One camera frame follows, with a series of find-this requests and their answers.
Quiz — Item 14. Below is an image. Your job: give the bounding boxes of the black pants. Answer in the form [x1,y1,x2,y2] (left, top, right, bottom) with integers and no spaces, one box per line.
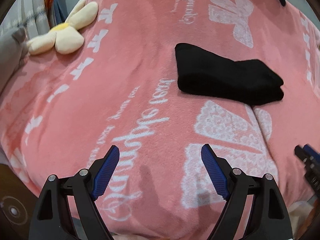
[175,43,284,106]

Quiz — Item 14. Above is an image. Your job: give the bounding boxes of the dark round floor device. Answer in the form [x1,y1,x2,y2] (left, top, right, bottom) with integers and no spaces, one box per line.
[1,196,28,225]

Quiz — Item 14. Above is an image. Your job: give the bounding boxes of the cream flower plush pillow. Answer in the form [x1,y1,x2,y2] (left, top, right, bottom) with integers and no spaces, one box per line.
[27,0,99,55]

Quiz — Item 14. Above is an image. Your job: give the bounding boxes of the grey pillow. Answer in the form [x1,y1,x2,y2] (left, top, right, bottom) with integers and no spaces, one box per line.
[0,27,28,93]

